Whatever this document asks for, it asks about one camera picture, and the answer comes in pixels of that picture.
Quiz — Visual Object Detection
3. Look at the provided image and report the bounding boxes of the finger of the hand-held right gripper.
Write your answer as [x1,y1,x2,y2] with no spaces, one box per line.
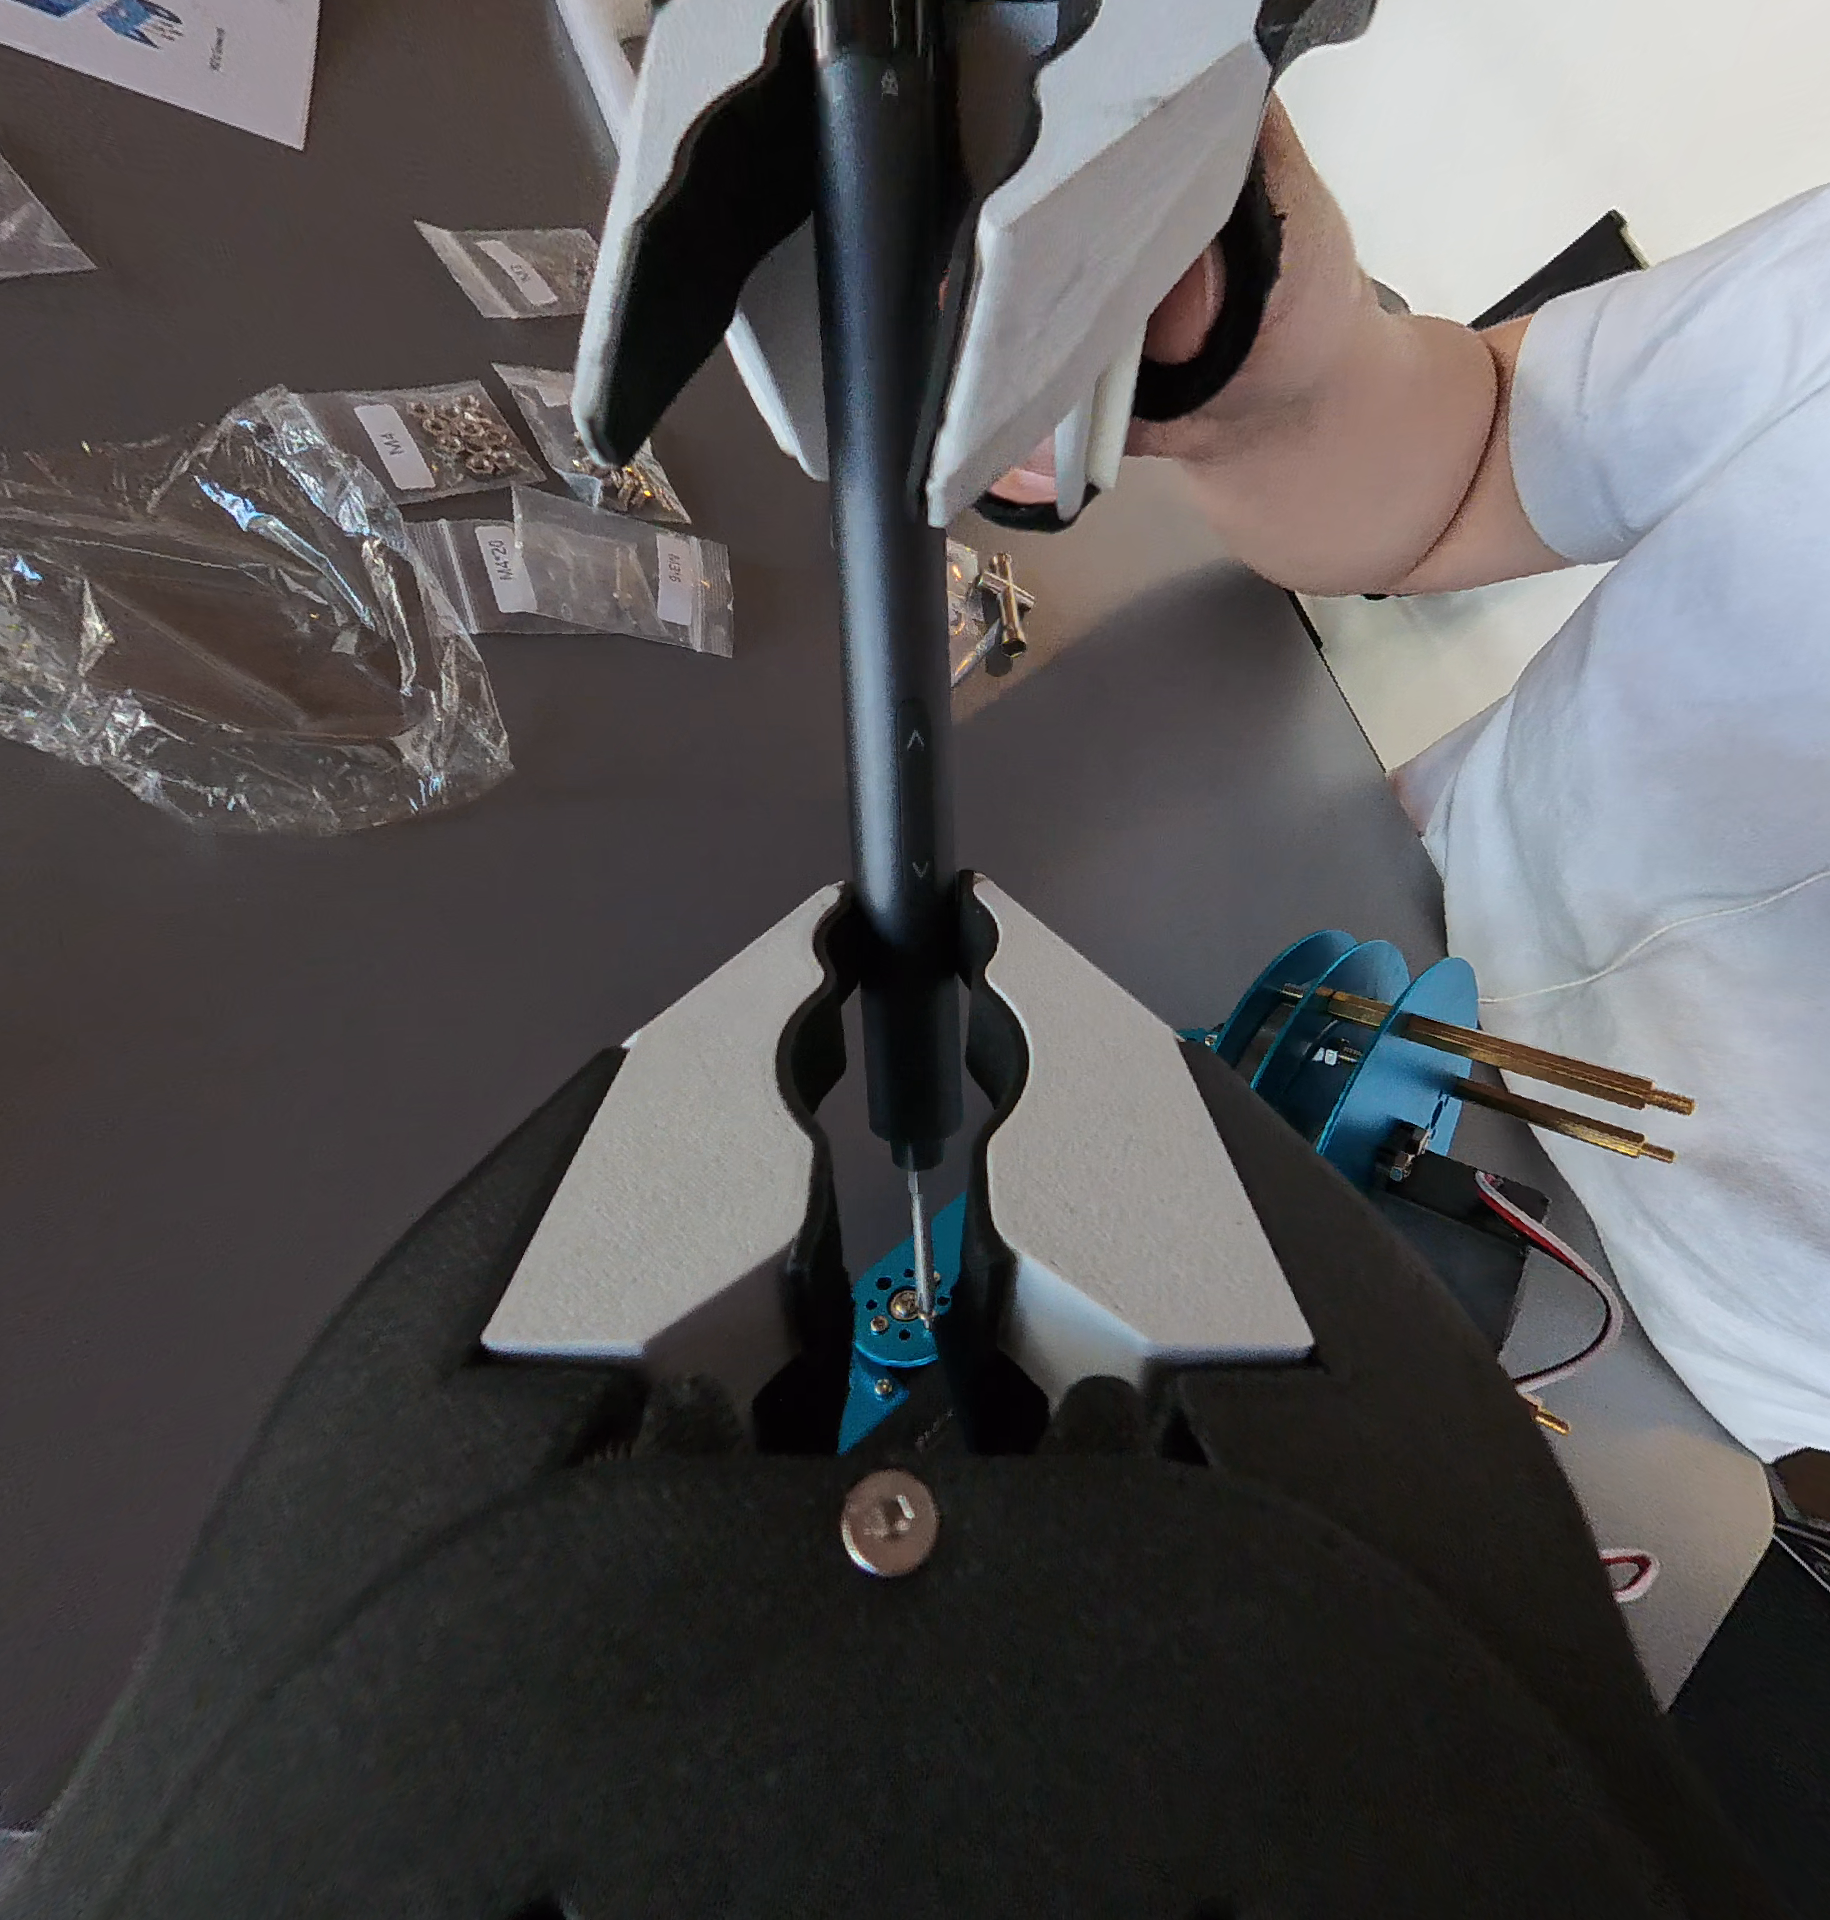
[570,0,833,485]
[921,0,1279,532]

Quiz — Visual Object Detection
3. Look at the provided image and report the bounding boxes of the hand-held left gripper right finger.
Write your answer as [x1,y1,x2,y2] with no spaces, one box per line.
[960,872,1322,1393]

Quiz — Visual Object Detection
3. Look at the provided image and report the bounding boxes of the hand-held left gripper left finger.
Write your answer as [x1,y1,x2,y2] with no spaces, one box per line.
[481,884,859,1410]

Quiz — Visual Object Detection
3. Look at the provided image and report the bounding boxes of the blue toy robot arm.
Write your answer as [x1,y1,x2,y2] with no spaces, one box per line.
[838,930,1698,1458]

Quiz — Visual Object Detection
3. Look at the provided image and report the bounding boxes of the black electric screwdriver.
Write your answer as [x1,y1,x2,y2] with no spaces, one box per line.
[811,0,993,1330]

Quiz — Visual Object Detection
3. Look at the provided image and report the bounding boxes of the person's right hand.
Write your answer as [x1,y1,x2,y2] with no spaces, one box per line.
[1131,105,1413,579]

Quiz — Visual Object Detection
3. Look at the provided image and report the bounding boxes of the clear bag of small nuts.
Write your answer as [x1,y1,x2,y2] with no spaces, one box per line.
[417,224,603,319]

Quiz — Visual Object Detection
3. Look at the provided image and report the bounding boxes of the clear bag of short screws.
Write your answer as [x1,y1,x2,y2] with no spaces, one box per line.
[493,365,692,526]

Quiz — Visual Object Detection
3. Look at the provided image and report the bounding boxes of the clear bag of large nuts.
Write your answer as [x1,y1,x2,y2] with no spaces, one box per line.
[300,382,545,504]

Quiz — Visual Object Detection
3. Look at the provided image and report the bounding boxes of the printed instruction sheet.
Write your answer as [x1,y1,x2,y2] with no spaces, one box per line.
[0,0,321,152]

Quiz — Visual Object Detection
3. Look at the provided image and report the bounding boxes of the black office chair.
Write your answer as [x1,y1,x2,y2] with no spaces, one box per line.
[1470,210,1652,332]

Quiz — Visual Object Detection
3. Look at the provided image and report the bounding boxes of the clear bag of thin screws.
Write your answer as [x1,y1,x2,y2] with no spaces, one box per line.
[510,485,737,661]

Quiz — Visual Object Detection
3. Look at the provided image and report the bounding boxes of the clear bag of long screws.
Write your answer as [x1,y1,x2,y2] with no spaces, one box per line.
[405,516,543,640]

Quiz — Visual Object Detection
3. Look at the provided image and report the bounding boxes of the person in white shirt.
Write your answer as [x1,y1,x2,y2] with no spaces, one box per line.
[1387,157,1830,1464]

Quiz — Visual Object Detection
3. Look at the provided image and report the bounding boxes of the clear zip bag white label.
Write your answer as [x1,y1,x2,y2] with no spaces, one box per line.
[0,96,97,287]

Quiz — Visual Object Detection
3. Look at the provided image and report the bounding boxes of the large clear plastic wrap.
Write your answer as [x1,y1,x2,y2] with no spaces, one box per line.
[0,388,515,834]

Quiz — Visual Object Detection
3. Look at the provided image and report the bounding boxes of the black striped trousers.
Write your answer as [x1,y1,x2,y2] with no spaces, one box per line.
[1665,1446,1830,1920]

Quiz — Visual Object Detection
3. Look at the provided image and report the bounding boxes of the red white servo cable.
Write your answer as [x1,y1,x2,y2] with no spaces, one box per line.
[1476,1170,1658,1608]

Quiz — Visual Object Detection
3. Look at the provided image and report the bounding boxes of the thin white cord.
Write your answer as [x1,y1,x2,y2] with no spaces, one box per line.
[1486,861,1830,1005]

